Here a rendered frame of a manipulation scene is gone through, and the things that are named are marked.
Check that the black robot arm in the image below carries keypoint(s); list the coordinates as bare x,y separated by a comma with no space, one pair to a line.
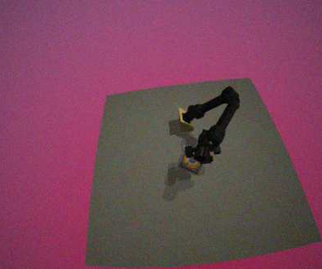
217,132

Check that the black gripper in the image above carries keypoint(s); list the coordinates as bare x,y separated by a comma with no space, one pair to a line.
190,150

